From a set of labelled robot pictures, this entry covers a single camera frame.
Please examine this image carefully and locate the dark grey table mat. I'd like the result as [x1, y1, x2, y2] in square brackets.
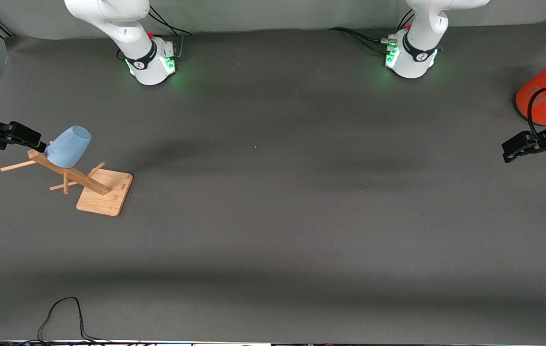
[0, 19, 546, 343]

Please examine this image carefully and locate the wooden cup rack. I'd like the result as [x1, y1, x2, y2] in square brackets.
[0, 141, 134, 217]

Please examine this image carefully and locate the black arm base cable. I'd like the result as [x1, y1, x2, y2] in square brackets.
[397, 9, 415, 30]
[327, 26, 391, 54]
[147, 6, 193, 61]

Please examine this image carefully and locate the light blue cup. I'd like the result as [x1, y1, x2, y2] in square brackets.
[44, 125, 92, 169]

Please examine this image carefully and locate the black right arm base cable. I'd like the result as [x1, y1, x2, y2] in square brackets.
[147, 6, 193, 61]

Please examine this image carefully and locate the thin black looped cable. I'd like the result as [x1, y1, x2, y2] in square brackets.
[37, 297, 115, 345]

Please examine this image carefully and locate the black left arm base cable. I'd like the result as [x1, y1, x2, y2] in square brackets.
[397, 9, 415, 30]
[327, 26, 391, 54]

